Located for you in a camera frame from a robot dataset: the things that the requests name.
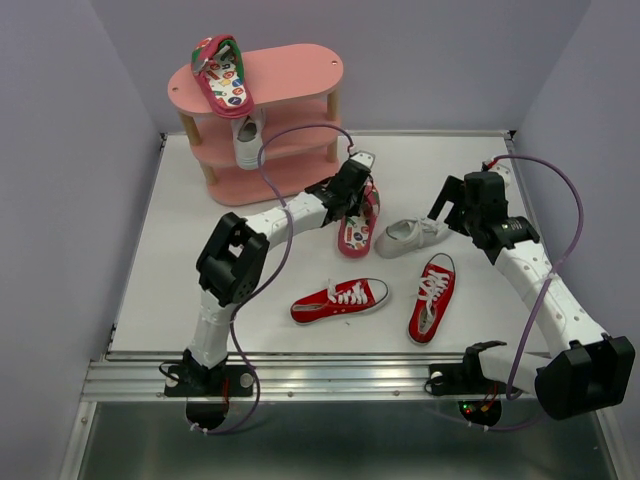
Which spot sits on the red sneaker centre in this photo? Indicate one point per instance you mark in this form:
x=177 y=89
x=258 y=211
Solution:
x=352 y=297

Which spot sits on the red sneaker right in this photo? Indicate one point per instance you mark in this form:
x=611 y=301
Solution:
x=435 y=291

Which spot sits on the white sneaker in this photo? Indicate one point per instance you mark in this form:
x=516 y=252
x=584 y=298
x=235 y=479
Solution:
x=409 y=235
x=247 y=139

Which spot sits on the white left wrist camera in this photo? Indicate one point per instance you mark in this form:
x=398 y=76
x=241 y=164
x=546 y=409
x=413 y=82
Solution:
x=363 y=158

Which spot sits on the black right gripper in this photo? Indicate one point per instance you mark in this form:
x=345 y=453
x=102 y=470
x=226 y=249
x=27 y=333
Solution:
x=452 y=190

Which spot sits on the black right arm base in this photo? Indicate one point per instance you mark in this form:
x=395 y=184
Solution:
x=478 y=398

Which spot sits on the aluminium front mounting rail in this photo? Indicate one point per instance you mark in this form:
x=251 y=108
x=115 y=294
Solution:
x=283 y=378

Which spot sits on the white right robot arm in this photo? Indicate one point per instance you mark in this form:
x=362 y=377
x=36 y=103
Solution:
x=587 y=369

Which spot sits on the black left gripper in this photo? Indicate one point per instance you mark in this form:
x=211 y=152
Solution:
x=355 y=207

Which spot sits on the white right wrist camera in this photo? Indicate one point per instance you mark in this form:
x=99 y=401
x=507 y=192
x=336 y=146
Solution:
x=495 y=166

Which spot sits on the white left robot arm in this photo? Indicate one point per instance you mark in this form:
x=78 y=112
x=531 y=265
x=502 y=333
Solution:
x=232 y=261

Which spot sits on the pink three-tier shoe shelf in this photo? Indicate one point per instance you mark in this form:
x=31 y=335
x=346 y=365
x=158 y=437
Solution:
x=296 y=86

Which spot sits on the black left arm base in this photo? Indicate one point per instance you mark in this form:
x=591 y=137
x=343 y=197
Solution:
x=208 y=397

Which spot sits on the red sneaker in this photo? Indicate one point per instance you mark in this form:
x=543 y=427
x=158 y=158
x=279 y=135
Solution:
x=352 y=297
x=435 y=291

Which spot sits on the pink patterned sandal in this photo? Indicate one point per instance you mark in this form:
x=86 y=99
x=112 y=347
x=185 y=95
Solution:
x=217 y=67
x=355 y=235

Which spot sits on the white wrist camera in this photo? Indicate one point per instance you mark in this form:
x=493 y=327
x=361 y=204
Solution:
x=495 y=166
x=363 y=158

